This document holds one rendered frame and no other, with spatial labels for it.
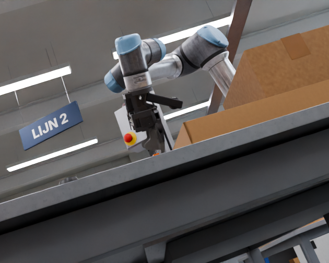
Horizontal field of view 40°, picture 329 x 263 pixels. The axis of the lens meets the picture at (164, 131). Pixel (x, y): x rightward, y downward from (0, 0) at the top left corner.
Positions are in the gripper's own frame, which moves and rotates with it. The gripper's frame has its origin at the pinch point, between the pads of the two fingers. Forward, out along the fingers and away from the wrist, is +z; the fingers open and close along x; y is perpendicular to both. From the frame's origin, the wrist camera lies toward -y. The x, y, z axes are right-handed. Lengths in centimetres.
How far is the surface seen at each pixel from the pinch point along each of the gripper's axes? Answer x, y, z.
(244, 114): 73, 5, -18
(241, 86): 24.1, -17.8, -15.8
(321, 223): -121, -120, 105
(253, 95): 30.5, -17.4, -13.6
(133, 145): -56, -1, 6
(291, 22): -484, -355, -23
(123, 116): -63, -1, -6
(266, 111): 74, 2, -18
